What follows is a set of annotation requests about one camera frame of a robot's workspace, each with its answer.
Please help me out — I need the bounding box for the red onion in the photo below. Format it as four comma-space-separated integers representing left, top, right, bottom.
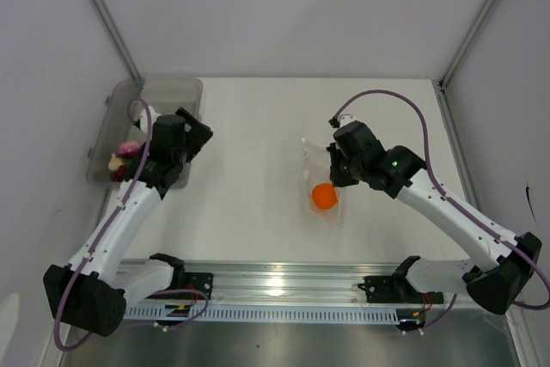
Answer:
117, 140, 142, 159

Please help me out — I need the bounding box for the orange fruit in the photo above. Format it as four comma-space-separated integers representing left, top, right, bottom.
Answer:
311, 183, 339, 211

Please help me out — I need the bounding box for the dark red grape bunch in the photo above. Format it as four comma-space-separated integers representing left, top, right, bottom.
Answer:
110, 165, 127, 182

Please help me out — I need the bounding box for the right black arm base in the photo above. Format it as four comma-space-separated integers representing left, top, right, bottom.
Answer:
357, 276, 444, 304

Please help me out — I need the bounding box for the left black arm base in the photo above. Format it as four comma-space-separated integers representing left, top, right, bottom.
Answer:
183, 272, 214, 301

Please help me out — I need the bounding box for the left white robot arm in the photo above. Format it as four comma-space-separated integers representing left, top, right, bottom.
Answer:
43, 105, 213, 337

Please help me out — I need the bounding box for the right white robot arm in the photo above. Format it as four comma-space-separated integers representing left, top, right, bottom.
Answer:
327, 119, 542, 315

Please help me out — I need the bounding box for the clear grey plastic bin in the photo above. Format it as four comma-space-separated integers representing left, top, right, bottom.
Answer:
85, 77, 204, 190

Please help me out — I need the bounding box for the garlic bulb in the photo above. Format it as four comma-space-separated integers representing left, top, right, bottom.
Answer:
107, 153, 125, 172

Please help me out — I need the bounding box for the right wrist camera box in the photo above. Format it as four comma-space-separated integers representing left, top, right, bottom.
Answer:
328, 113, 356, 129

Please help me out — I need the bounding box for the aluminium mounting rail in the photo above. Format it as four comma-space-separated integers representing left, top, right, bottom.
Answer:
115, 260, 474, 302

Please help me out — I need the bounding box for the slotted white cable duct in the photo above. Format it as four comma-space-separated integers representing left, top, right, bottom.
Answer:
124, 303, 400, 325

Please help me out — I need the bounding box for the left aluminium frame post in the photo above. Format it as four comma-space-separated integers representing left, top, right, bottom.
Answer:
89, 0, 142, 83

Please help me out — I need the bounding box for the aluminium frame post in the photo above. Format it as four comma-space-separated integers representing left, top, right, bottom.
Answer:
438, 0, 502, 91
89, 0, 142, 83

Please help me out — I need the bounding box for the right aluminium frame post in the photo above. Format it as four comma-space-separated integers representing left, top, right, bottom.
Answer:
438, 0, 502, 91

